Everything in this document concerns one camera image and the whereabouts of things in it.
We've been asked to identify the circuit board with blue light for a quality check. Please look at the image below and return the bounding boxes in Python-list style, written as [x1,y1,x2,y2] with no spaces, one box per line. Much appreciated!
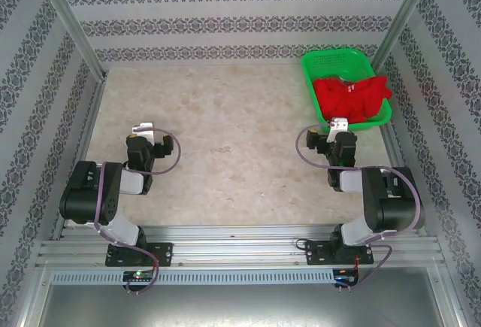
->
[334,268,360,286]

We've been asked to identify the slotted grey cable duct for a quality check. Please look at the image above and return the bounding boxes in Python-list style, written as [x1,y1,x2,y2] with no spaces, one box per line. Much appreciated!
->
[50,269,335,285]

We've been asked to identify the red bear print t-shirt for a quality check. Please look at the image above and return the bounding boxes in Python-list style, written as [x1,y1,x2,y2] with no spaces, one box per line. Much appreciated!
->
[311,74,394,125]

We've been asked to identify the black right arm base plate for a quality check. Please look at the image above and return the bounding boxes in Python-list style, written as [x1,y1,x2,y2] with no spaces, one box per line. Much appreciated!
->
[304,239,374,267]

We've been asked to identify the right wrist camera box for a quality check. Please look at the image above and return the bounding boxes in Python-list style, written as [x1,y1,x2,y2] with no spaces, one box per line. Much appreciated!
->
[325,117,349,143]

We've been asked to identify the circuit board with green light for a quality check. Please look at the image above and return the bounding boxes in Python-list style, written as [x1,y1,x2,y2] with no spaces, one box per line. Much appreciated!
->
[122,270,156,283]

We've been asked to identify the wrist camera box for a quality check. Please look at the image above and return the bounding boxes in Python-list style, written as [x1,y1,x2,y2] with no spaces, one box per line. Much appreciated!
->
[325,117,349,143]
[131,121,156,143]

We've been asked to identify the green plastic basket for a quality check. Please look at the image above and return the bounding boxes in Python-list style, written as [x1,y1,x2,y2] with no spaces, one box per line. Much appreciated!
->
[300,48,394,132]

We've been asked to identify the aluminium frame post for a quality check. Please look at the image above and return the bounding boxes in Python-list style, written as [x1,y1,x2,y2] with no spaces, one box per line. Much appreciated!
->
[371,0,440,76]
[32,0,108,80]

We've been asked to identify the grey metal panel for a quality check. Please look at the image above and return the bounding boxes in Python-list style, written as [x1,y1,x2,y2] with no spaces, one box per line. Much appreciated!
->
[14,265,467,327]

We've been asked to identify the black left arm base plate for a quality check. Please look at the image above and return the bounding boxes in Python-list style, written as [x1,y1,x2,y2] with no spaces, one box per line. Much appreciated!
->
[104,242,174,268]

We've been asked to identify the aluminium mounting rail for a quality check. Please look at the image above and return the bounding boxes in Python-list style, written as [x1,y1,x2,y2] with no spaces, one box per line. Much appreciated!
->
[35,223,440,268]

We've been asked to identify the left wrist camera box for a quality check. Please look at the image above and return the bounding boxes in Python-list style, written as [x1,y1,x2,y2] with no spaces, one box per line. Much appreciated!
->
[131,121,156,143]

